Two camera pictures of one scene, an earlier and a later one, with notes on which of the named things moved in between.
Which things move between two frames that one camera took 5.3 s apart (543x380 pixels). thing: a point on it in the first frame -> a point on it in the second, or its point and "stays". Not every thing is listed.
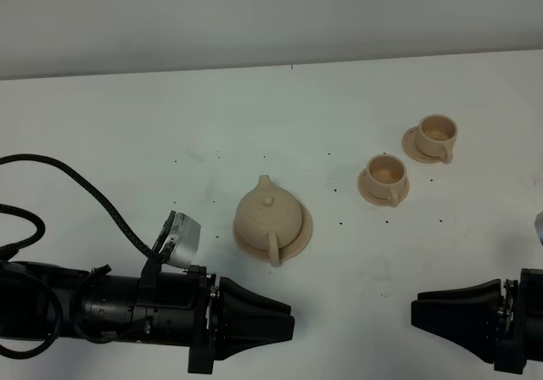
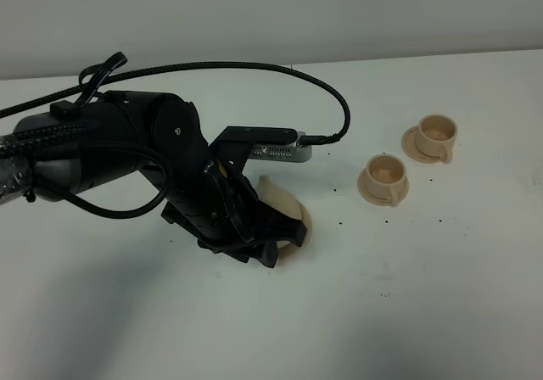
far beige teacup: (435, 136) stays
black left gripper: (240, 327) -> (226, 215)
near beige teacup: (384, 175) stays
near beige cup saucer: (402, 193) stays
